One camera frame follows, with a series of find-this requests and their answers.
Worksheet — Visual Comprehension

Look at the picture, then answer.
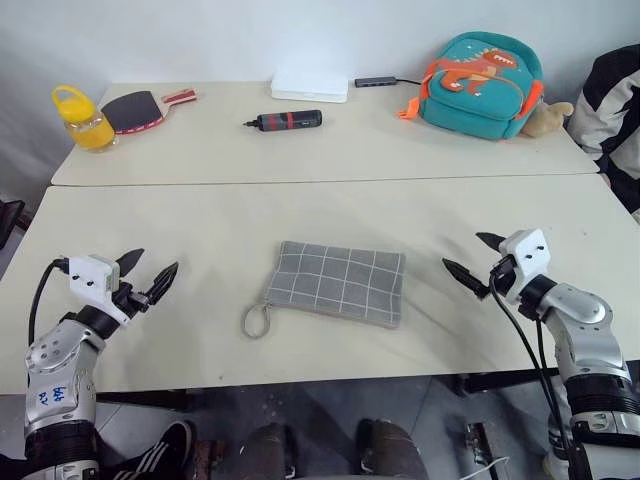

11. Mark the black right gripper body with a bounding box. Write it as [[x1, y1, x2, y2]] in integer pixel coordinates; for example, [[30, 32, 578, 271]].
[[487, 254, 524, 302]]

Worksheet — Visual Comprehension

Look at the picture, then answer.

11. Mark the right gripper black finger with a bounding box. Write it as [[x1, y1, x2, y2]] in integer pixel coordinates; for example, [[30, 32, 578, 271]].
[[475, 231, 509, 256], [442, 257, 489, 300]]

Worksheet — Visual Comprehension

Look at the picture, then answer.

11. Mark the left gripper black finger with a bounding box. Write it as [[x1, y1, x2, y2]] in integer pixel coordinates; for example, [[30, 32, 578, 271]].
[[147, 261, 180, 304], [117, 248, 145, 278]]

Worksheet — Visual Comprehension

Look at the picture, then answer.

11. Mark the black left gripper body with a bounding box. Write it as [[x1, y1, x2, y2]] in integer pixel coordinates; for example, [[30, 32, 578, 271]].
[[112, 282, 156, 326]]

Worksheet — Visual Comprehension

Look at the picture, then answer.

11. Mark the grey checked fabric pouch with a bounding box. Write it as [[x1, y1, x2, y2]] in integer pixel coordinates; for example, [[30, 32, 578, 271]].
[[241, 240, 407, 340]]

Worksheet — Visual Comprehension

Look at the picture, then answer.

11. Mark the beige plush toy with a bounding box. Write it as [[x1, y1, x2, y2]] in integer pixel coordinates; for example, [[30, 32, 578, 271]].
[[522, 101, 575, 138]]

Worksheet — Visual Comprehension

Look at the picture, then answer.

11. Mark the yellow lidded plastic jar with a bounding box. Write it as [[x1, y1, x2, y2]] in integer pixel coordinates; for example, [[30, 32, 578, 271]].
[[51, 84, 120, 154]]

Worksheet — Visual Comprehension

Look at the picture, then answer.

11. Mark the black red table tennis paddle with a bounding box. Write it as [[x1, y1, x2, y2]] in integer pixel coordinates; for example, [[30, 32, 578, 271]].
[[100, 87, 199, 137]]

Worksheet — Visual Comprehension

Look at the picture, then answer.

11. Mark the teal dinosaur backpack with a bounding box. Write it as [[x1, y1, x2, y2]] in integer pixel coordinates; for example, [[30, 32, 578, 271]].
[[397, 31, 545, 142]]

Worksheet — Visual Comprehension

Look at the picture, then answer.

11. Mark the person in black white jacket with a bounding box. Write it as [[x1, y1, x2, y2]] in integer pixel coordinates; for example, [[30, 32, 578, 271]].
[[568, 43, 640, 224]]

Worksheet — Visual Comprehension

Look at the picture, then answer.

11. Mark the rusty brown metal block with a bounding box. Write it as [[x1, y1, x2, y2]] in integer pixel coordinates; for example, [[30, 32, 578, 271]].
[[192, 438, 225, 480]]

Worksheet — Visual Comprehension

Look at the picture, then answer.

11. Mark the dark rounded shape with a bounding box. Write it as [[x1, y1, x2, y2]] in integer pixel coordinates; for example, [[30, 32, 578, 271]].
[[356, 418, 430, 480], [238, 422, 302, 480]]

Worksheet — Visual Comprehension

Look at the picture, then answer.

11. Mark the grey USB hub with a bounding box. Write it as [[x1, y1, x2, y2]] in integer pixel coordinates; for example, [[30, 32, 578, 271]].
[[354, 75, 399, 89]]

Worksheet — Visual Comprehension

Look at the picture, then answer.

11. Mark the black red marker pen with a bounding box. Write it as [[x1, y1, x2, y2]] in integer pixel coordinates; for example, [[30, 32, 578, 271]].
[[242, 109, 323, 133]]

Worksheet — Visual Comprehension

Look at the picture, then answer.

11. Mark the white flat box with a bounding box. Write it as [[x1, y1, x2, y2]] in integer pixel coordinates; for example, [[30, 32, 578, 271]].
[[270, 72, 350, 104]]

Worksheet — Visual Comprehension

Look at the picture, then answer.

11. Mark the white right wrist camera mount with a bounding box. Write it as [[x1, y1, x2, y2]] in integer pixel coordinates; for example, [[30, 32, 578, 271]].
[[497, 228, 552, 306]]

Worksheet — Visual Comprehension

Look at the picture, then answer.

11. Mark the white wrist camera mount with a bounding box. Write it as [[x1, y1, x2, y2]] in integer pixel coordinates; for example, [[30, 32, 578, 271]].
[[497, 228, 552, 306], [67, 253, 122, 326]]

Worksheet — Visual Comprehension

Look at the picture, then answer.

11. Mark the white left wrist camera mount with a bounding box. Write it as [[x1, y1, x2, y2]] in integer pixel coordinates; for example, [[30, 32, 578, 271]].
[[67, 253, 122, 326]]

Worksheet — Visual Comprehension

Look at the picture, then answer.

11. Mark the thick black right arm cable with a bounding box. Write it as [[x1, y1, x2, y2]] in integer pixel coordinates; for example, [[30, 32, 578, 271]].
[[488, 269, 594, 480]]

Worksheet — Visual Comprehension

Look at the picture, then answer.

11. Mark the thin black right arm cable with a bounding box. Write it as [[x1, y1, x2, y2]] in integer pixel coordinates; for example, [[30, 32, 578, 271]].
[[534, 317, 564, 426]]

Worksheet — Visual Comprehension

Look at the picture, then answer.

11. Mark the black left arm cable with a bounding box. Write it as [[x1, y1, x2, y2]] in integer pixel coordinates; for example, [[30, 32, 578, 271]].
[[28, 257, 71, 346]]

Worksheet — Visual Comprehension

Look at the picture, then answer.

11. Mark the thin white cable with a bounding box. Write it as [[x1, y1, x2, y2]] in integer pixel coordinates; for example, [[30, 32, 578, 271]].
[[462, 455, 509, 480]]

